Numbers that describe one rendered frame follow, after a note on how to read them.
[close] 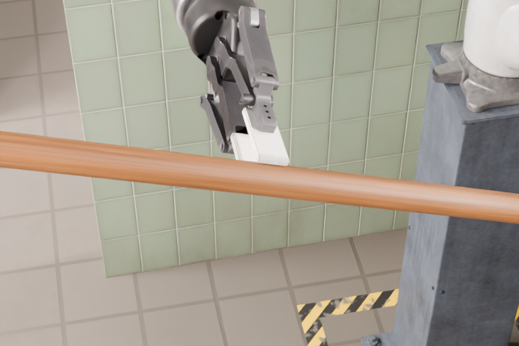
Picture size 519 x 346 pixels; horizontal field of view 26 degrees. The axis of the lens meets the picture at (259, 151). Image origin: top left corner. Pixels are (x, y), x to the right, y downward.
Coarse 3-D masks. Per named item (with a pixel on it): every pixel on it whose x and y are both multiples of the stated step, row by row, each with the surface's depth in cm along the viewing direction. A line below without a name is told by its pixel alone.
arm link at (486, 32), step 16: (480, 0) 191; (496, 0) 188; (512, 0) 186; (480, 16) 192; (496, 16) 189; (512, 16) 187; (464, 32) 200; (480, 32) 194; (496, 32) 191; (512, 32) 188; (464, 48) 202; (480, 48) 196; (496, 48) 193; (512, 48) 190; (480, 64) 198; (496, 64) 196; (512, 64) 193
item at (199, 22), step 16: (208, 0) 115; (224, 0) 115; (240, 0) 116; (192, 16) 115; (208, 16) 114; (224, 16) 114; (192, 32) 115; (208, 32) 115; (224, 32) 114; (192, 48) 116; (208, 48) 116; (240, 48) 111; (224, 80) 113
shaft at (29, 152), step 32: (0, 160) 91; (32, 160) 92; (64, 160) 93; (96, 160) 94; (128, 160) 95; (160, 160) 97; (192, 160) 98; (224, 160) 100; (256, 192) 101; (288, 192) 102; (320, 192) 103; (352, 192) 104; (384, 192) 105; (416, 192) 107; (448, 192) 108; (480, 192) 110
